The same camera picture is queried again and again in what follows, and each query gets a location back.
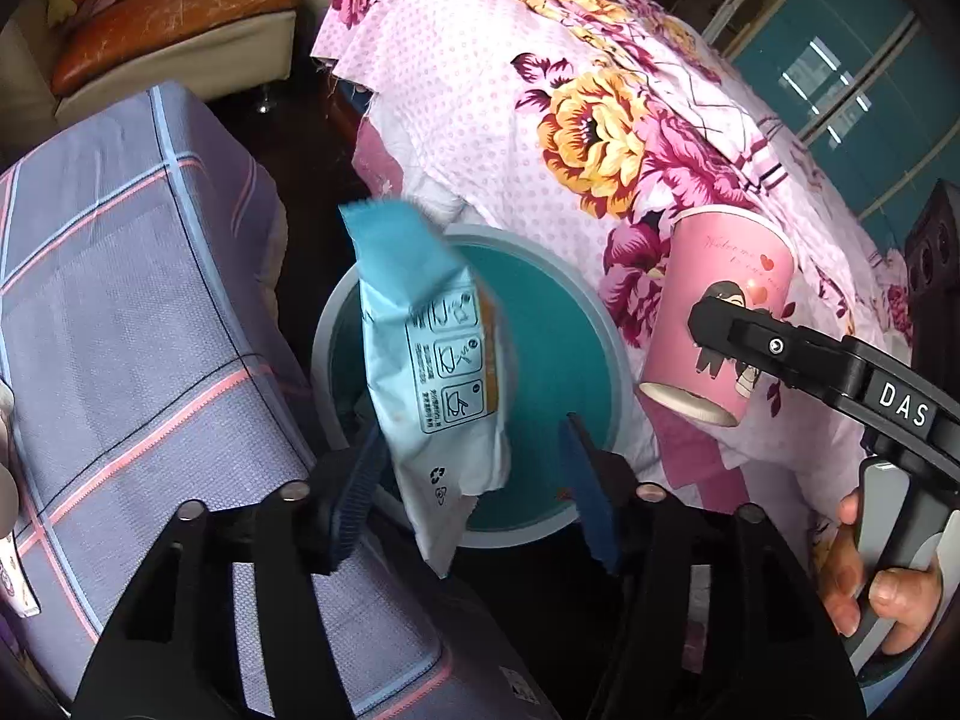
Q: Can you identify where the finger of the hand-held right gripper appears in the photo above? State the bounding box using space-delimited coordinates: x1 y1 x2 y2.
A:
688 298 863 400

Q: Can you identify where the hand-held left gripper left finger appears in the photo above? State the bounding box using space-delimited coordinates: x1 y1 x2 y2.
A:
71 420 391 720

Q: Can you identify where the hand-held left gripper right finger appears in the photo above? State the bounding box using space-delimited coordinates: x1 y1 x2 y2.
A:
559 412 867 720

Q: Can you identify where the pink paper cup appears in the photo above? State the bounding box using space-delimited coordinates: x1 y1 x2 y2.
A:
637 206 797 428

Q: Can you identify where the teal round trash bin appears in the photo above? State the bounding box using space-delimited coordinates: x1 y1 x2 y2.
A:
311 223 631 550

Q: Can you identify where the light blue snack packet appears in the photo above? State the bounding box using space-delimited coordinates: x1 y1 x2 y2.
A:
337 199 515 580

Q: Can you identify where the person's right hand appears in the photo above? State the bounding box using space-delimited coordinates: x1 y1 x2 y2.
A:
817 491 947 657

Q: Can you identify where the teal glass-door cabinet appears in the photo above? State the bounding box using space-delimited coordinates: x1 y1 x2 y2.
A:
720 0 960 241

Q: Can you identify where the white printed packet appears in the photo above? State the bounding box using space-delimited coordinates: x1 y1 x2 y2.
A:
0 532 42 620

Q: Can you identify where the pink floral bed sheet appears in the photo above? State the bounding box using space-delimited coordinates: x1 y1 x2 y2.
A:
311 0 927 541

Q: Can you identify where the beige sofa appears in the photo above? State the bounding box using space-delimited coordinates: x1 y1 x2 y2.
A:
0 0 299 128

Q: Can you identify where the orange seat cushion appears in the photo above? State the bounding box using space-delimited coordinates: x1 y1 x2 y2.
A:
51 0 301 95

